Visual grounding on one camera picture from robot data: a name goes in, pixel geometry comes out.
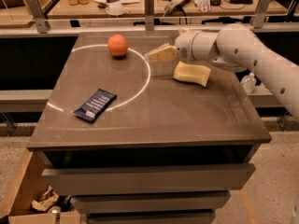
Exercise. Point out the grey drawer cabinet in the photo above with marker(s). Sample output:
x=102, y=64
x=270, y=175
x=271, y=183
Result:
x=163, y=152

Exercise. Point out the metal bracket right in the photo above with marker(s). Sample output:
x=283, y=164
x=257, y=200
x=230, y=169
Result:
x=258, y=18

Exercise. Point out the metal bracket middle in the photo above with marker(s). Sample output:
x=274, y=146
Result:
x=149, y=14

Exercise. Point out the orange fruit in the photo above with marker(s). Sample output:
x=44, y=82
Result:
x=117, y=45

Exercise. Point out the cardboard box with trash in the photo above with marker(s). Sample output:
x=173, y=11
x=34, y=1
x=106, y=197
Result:
x=27, y=184

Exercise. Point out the yellow sponge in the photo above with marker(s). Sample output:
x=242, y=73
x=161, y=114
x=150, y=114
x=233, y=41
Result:
x=192, y=73

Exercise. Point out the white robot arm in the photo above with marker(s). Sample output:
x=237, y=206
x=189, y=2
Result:
x=235, y=48

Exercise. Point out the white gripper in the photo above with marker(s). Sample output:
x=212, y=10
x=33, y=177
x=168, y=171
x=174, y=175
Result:
x=183, y=45

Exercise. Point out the plastic water bottle left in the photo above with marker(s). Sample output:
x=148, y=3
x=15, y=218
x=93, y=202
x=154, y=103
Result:
x=248, y=83

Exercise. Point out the blue rxbar blueberry wrapper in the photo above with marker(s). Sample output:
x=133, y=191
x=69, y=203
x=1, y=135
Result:
x=95, y=105

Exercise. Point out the grey power strip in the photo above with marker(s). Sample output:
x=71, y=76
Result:
x=171, y=6

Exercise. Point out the small patterned box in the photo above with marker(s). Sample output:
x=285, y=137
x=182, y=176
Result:
x=203, y=5

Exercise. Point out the metal bracket left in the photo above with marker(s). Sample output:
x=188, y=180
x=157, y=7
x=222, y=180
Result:
x=42, y=25

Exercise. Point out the metal bracket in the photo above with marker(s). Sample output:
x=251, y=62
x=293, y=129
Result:
x=42, y=25
x=149, y=14
x=258, y=18

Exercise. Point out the white bowl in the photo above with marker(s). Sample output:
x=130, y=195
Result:
x=115, y=10

